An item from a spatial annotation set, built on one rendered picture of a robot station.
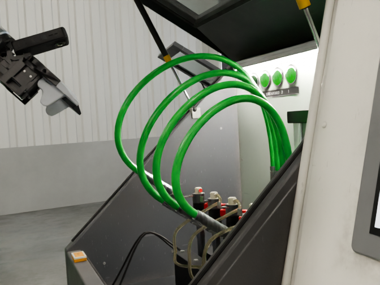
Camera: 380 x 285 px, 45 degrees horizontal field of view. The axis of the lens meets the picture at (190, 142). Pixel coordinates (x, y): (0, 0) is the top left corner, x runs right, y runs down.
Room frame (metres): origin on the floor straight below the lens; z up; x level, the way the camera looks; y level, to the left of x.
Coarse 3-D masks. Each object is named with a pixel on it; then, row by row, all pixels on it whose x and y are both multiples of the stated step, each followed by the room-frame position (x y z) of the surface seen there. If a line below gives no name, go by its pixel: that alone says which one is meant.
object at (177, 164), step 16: (240, 96) 0.78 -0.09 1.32; (256, 96) 0.79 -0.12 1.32; (208, 112) 0.75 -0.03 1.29; (272, 112) 0.80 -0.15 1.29; (192, 128) 0.74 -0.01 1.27; (288, 144) 0.81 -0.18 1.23; (176, 160) 0.73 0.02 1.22; (176, 176) 0.73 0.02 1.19; (176, 192) 0.73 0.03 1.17; (192, 208) 0.74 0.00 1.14; (208, 224) 0.75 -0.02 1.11
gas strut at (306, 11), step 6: (300, 0) 0.73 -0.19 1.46; (306, 0) 0.73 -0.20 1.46; (300, 6) 0.74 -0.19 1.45; (306, 6) 0.73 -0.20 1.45; (306, 12) 0.74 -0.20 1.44; (306, 18) 0.75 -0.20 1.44; (312, 24) 0.74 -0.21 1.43; (312, 30) 0.75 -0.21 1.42; (318, 36) 0.75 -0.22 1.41; (318, 42) 0.75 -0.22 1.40
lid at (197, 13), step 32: (160, 0) 1.29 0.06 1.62; (192, 0) 1.22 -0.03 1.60; (224, 0) 1.14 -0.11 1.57; (256, 0) 1.04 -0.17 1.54; (288, 0) 0.98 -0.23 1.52; (320, 0) 0.93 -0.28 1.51; (192, 32) 1.41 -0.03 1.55; (224, 32) 1.28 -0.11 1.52; (256, 32) 1.19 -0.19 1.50; (288, 32) 1.12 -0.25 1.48; (320, 32) 1.05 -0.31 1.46
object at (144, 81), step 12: (180, 60) 0.99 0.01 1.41; (192, 60) 1.01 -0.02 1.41; (216, 60) 1.03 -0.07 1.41; (228, 60) 1.04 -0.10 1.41; (156, 72) 0.97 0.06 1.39; (240, 72) 1.05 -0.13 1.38; (144, 84) 0.96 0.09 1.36; (132, 96) 0.95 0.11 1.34; (120, 108) 0.95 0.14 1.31; (120, 120) 0.94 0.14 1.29; (120, 132) 0.94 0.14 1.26; (120, 144) 0.94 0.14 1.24; (120, 156) 0.94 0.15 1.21; (132, 168) 0.95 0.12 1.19
